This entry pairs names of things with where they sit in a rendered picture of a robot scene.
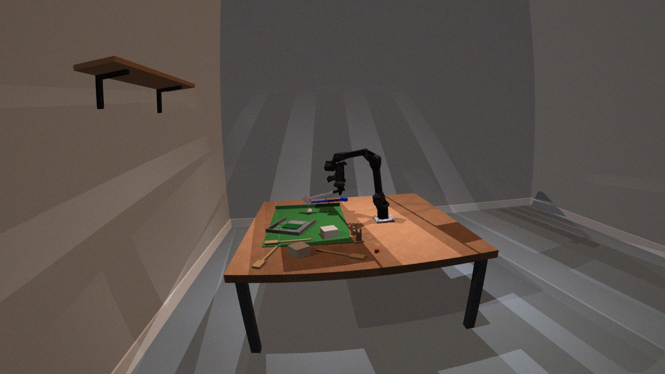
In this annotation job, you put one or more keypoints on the tan cube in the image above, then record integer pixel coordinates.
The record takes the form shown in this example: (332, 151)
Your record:
(328, 232)
(299, 250)

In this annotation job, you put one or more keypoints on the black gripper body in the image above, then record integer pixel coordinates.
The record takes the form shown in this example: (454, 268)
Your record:
(340, 179)

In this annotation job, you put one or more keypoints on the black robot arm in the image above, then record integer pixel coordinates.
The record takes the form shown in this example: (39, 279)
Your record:
(375, 163)

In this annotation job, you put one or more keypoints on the green mat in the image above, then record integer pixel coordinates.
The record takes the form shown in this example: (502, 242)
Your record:
(323, 216)

